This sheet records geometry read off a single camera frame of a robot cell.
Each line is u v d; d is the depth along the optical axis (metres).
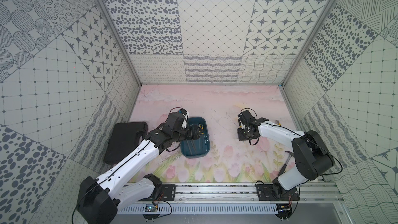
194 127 0.94
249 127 0.68
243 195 0.75
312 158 0.45
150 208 0.72
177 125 0.61
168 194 0.74
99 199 0.37
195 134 0.69
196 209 0.70
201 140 0.90
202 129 0.94
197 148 0.88
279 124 0.98
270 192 0.73
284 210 0.73
